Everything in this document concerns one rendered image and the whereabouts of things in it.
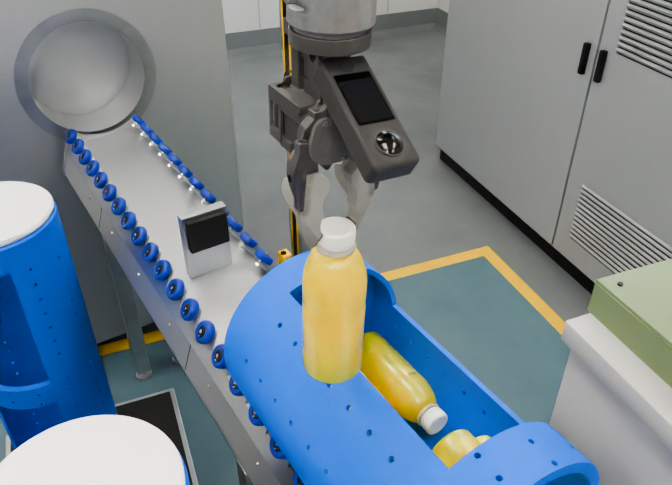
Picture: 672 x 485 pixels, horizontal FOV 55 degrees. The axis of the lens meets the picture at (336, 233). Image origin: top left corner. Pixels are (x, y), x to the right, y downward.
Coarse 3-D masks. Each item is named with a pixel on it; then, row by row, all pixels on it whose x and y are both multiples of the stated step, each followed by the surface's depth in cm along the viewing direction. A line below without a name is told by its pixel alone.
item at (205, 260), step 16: (208, 208) 136; (224, 208) 137; (192, 224) 132; (208, 224) 135; (224, 224) 137; (192, 240) 134; (208, 240) 137; (224, 240) 139; (192, 256) 138; (208, 256) 141; (224, 256) 143; (192, 272) 140; (208, 272) 143
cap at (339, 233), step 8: (328, 224) 65; (336, 224) 65; (344, 224) 65; (352, 224) 65; (328, 232) 64; (336, 232) 64; (344, 232) 64; (352, 232) 64; (320, 240) 64; (328, 240) 63; (336, 240) 63; (344, 240) 63; (352, 240) 64; (328, 248) 64; (336, 248) 64; (344, 248) 64
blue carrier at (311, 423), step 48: (288, 288) 92; (384, 288) 105; (240, 336) 94; (288, 336) 87; (384, 336) 110; (240, 384) 96; (288, 384) 84; (336, 384) 80; (432, 384) 102; (480, 384) 93; (288, 432) 84; (336, 432) 77; (384, 432) 74; (480, 432) 94; (528, 432) 72; (336, 480) 76; (384, 480) 71; (432, 480) 68; (480, 480) 66; (528, 480) 66; (576, 480) 79
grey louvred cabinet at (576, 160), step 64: (512, 0) 281; (576, 0) 246; (640, 0) 218; (448, 64) 341; (512, 64) 290; (576, 64) 253; (640, 64) 224; (448, 128) 356; (512, 128) 301; (576, 128) 261; (640, 128) 230; (512, 192) 312; (576, 192) 269; (640, 192) 236; (576, 256) 278; (640, 256) 243
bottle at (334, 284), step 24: (312, 264) 65; (336, 264) 64; (360, 264) 66; (312, 288) 66; (336, 288) 65; (360, 288) 66; (312, 312) 68; (336, 312) 66; (360, 312) 68; (312, 336) 69; (336, 336) 68; (360, 336) 70; (312, 360) 71; (336, 360) 70; (360, 360) 73
